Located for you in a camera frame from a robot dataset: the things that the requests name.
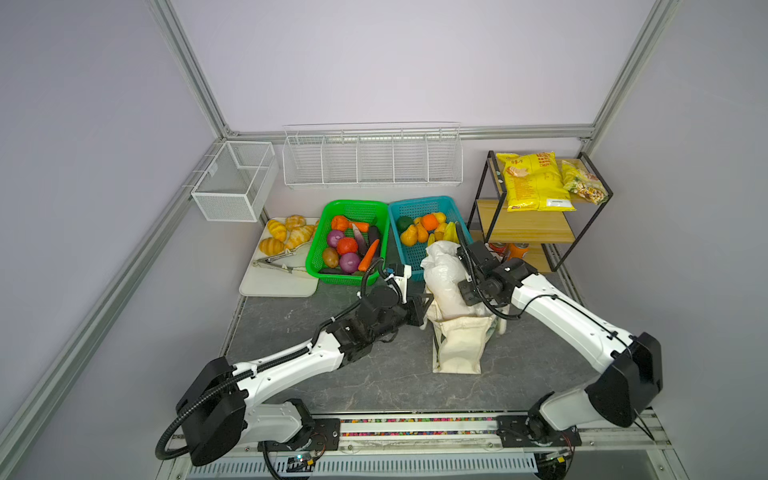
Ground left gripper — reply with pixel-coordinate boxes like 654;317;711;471
370;292;433;342

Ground white plastic grocery bag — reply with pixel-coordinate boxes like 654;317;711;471
421;240;492;322

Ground canvas tote bag floral print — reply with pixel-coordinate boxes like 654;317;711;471
426;298;507;375

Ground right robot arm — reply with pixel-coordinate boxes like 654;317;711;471
457;234;663;444

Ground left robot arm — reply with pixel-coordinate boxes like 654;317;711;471
154;260;434;466

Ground red cola can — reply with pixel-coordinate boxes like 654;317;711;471
487;242;507;256

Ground orange Fanta can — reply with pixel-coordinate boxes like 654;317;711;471
507;243;530;259

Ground orange carrot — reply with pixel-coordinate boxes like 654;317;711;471
358;239;380;272

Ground purple onion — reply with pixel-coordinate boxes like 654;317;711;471
339;252;361;275
327;230;345;249

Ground black wooden shelf rack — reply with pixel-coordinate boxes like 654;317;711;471
466;149;614;274

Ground red tomato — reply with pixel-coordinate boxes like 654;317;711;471
336;237;358;256

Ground brown potato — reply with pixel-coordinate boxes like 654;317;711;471
322;247;340;269

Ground yellow pear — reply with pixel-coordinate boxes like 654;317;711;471
400;224;419;247

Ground green plastic basket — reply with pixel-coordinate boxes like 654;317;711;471
306;200;390;287

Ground orange fruit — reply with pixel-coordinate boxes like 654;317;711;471
420;214;440;232

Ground green avocado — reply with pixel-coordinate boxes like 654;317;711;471
396;216;414;233

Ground teal plastic basket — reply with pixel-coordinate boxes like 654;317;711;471
388;196;473;281

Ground orange bell pepper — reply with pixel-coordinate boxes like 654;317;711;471
331;215;350;232

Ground large yellow chips bag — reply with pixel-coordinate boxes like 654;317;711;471
496;152;576;212

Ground metal tongs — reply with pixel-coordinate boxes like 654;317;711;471
251;248;307;274

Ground white bread tray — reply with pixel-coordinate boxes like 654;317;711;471
239;215;318;298

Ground croissant bread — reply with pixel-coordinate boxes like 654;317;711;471
258;237;286;257

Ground small yellow snack bag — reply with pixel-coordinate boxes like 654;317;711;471
561;160;609;205

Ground small white mesh basket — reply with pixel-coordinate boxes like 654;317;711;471
192;141;279;223

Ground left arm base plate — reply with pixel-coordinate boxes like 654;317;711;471
257;417;341;452

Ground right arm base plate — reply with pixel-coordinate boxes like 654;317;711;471
496;414;582;448

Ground long white wire basket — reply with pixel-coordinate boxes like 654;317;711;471
283;122;464;187

